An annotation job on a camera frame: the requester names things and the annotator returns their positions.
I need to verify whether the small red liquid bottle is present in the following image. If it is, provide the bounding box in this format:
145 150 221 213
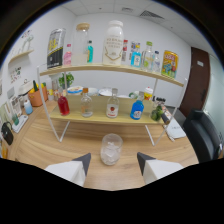
57 88 71 117

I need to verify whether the clear bottle green cap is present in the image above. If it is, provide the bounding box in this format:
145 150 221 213
141 41 155 72

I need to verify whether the yellow cup red lid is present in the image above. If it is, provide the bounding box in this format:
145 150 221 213
143 86 154 101

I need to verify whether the clear glass with ice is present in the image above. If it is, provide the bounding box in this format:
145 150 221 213
99 133 124 166

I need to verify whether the black chair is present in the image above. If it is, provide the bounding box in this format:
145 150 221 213
182 109 223 164

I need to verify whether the lime jar with cork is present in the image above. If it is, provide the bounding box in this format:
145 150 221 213
149 99 172 125

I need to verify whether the blue liquid bottle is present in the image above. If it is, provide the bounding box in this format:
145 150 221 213
129 91 145 121

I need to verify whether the two-tier wooden shelf rack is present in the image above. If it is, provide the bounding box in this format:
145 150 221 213
36 62 189 147

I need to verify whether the white tray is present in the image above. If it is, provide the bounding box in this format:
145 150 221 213
11 114 29 134

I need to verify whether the black kettle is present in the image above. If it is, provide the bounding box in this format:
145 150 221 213
0 121 15 146

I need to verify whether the clear bottle red label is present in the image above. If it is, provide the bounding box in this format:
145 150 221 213
105 87 120 119

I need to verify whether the orange plant pot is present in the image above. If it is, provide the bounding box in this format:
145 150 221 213
27 85 49 108

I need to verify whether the green leafy plant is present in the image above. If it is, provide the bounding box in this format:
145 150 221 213
58 72 75 89

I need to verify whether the brown door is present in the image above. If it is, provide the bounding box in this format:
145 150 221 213
179 46 212 118

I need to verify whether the clear bottle blue cap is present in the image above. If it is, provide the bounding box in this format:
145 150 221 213
151 50 162 74

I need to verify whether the small pink bottle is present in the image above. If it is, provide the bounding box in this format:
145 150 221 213
63 43 73 66

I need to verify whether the small light blue bottle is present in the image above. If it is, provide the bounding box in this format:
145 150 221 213
130 41 143 69

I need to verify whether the small teal bottle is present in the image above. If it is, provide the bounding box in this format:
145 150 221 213
86 40 94 64

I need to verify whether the tall black yellow can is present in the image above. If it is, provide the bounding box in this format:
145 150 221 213
46 27 67 70

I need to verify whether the red white carton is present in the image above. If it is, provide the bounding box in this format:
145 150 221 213
121 39 129 64

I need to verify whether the large white bottle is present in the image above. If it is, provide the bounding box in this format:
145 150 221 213
102 19 125 67

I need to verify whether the wooden wall shelf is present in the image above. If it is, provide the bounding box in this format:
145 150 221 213
8 49 35 65

